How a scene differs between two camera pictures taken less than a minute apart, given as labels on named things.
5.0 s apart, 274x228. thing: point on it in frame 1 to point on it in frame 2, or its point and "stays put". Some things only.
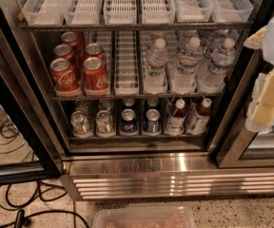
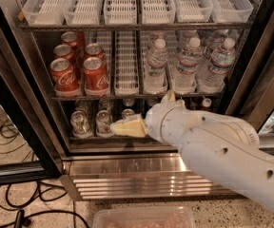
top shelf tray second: x=85 y=5 stays put
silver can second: x=105 y=125 stays put
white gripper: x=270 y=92 to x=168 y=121
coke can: x=95 y=77 stays put
